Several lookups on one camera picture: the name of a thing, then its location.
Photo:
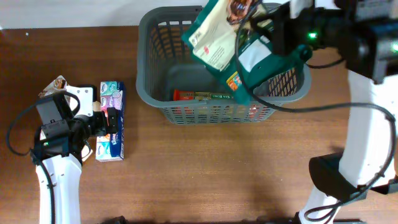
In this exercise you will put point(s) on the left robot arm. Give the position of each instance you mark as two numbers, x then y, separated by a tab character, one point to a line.
57	154

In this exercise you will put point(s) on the green food bag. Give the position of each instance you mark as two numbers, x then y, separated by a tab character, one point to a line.
241	59

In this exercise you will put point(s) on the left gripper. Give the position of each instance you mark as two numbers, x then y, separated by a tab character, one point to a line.
101	125

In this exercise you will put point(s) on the crumpled brown paper bag lower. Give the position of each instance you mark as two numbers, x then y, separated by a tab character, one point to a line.
86	153

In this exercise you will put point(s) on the orange spaghetti packet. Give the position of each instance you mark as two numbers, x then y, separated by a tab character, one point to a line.
219	108

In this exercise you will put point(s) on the crumpled brown paper bag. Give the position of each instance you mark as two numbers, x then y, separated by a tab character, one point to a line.
86	153
59	85

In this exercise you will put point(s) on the crumpled brown paper bag upper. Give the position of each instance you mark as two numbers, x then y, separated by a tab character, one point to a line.
59	85

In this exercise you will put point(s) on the blue tissue multipack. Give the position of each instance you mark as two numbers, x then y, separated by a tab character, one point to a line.
111	146

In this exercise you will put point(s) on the grey plastic basket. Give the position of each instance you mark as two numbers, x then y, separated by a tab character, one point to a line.
165	64

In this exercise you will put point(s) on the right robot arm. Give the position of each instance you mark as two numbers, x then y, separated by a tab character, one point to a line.
365	35

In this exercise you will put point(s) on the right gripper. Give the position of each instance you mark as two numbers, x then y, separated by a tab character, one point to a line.
280	33

